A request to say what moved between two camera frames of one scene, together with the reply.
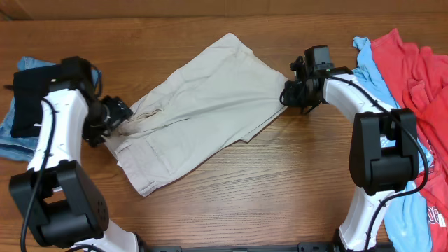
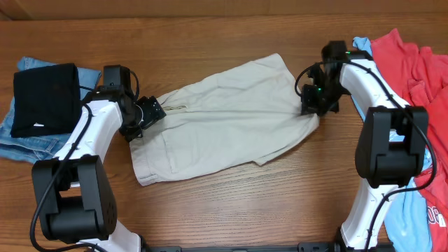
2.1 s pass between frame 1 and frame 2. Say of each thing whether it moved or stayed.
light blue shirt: stayed
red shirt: stayed
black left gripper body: moved
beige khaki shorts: moved
